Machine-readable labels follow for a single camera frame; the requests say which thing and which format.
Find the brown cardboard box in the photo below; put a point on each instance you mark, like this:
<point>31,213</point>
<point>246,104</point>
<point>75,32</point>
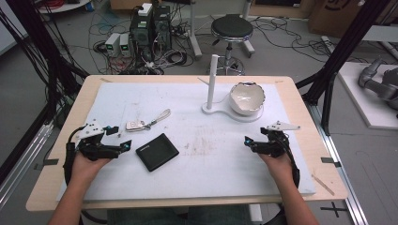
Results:
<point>338,15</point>

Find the white eggshell shaped bowl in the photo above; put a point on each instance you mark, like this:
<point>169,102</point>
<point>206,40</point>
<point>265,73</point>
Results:
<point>247,98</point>

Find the white foam mat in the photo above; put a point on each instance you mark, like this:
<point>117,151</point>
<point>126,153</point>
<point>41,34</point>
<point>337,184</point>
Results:
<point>200,162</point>

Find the black metal frame post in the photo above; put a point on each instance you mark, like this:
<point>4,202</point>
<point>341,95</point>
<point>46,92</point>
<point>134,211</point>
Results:
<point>40,43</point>
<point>341,53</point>

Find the black leather wallet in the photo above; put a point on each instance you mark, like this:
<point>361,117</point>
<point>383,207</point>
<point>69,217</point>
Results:
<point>157,152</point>

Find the white stand with post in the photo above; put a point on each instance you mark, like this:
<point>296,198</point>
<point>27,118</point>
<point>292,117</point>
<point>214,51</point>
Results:
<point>212,81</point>

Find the black tape strip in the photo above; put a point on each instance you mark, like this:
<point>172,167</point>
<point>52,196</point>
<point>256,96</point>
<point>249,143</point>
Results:
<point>330,161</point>
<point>50,162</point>

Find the person's jeans legs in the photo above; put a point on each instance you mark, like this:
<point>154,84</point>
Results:
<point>175,217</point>

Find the person's left hand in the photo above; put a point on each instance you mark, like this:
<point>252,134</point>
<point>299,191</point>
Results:
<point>84,170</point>

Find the white platform board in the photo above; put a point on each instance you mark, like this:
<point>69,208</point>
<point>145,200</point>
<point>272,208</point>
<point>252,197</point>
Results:
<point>359,106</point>

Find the thin wooden stick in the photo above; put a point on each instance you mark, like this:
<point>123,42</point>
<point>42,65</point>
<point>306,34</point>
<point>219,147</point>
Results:
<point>323,185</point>

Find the light wooden table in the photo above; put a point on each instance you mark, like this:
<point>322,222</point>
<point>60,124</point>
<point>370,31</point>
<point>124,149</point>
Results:
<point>325,150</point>

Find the black computer tower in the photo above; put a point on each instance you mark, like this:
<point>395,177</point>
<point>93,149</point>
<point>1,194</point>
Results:
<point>162,26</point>
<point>141,36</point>

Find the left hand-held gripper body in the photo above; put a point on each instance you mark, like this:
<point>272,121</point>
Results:
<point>94,146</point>

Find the black tape cross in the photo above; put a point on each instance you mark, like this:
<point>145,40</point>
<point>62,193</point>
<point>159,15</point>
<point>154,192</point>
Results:
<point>334,209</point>

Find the person's right hand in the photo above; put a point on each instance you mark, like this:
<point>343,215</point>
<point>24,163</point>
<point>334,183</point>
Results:
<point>278,168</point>

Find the white metal table leg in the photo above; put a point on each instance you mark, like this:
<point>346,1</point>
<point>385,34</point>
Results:
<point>194,34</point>
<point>247,43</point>

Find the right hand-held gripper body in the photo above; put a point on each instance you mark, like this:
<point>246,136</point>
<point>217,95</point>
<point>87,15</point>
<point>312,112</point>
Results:
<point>272,143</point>

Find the round white table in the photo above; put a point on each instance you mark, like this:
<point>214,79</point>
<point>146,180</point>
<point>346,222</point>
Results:
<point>65,7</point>

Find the grey power unit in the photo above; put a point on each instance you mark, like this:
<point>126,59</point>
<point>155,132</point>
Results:
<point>124,45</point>
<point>112,43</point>

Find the white box on tower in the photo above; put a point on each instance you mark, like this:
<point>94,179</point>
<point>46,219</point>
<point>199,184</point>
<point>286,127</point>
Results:
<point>145,9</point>

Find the aluminium floor rail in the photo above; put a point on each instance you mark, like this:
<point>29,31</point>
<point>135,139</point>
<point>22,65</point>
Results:
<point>341,175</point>
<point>22,165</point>

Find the black round stool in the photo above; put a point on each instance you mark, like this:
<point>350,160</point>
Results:
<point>232,27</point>

